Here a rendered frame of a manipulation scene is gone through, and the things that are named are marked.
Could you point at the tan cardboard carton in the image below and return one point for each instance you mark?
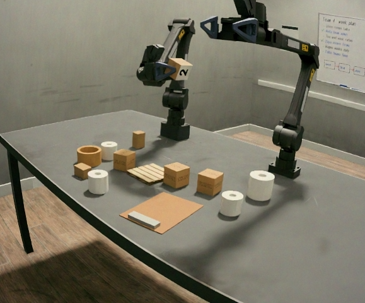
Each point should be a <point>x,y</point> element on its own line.
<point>176,175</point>
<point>210,182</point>
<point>183,69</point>
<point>124,160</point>

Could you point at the brown rectangular block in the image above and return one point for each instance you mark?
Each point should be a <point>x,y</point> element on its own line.
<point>138,139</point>

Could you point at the small square wooden pallet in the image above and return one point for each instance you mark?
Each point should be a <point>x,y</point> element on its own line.
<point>147,174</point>

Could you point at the tan flat board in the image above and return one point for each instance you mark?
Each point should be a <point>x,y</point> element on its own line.
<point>160,213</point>

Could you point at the tan cardboard cube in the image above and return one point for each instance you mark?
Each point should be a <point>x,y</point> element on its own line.
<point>81,170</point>

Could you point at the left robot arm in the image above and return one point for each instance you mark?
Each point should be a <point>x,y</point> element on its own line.
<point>285,134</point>

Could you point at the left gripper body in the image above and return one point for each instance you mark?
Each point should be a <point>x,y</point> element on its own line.
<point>227,32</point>

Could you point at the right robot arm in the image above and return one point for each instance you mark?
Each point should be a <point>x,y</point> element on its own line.
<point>179,38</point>

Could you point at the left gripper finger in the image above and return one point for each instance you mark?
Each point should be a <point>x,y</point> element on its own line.
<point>251,29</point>
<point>213,32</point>

